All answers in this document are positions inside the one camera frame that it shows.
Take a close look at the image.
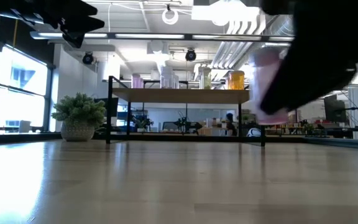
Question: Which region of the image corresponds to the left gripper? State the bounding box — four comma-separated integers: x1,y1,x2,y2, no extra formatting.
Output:
11,0,105,49

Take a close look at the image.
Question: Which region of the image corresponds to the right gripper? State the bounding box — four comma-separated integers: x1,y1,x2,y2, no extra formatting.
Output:
259,0,358,115

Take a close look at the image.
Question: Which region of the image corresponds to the orange pill bottle white cap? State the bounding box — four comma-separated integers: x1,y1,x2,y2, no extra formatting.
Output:
228,70,246,91

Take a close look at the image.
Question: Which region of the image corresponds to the black computer monitor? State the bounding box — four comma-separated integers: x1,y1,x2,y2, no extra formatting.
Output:
323,95,347,123

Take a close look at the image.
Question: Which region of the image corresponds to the long ceiling light bar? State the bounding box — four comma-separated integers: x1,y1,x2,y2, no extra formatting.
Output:
29,30,295,43

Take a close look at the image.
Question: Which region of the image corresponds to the large black-framed window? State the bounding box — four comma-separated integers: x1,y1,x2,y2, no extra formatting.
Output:
0,46,55,135

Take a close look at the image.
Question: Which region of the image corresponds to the potted green plant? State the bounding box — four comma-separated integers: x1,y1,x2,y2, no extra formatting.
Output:
50,92,107,142

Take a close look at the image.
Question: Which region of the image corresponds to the person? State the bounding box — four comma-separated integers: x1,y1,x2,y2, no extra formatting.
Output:
225,112,238,137

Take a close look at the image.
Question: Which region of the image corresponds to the small green desk plant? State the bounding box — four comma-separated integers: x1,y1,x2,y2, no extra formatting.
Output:
135,118,150,130

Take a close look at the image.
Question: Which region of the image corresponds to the small black desktop robot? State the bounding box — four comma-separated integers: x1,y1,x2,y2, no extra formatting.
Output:
174,116,203,135

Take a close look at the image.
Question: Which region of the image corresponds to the silver ventilation duct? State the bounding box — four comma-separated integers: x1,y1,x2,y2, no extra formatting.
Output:
253,14,295,65

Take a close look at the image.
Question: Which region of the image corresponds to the yellow hanging cord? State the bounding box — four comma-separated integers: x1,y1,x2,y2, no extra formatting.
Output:
12,20,19,47

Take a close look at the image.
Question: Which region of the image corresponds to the white hanging ring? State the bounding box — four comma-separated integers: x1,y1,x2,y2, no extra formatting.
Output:
162,7,180,26

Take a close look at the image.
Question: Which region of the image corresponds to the wooden shelf black metal frame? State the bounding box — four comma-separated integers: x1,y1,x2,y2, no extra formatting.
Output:
106,75,267,147

